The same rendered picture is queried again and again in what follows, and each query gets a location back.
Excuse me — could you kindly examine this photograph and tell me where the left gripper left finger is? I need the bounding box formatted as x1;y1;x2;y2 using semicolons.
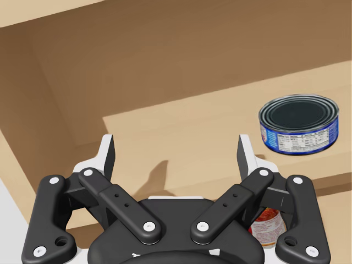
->
21;134;163;263

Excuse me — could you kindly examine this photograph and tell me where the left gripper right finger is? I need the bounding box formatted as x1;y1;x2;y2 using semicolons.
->
190;134;332;263

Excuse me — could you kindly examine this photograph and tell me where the red and white can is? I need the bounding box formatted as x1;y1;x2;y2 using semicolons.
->
247;207;288;249

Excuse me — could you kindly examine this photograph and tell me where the blue flat can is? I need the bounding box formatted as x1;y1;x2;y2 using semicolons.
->
258;93;340;156

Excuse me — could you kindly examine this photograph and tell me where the pale wooden shelf unit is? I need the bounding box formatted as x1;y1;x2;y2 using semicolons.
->
0;0;352;264

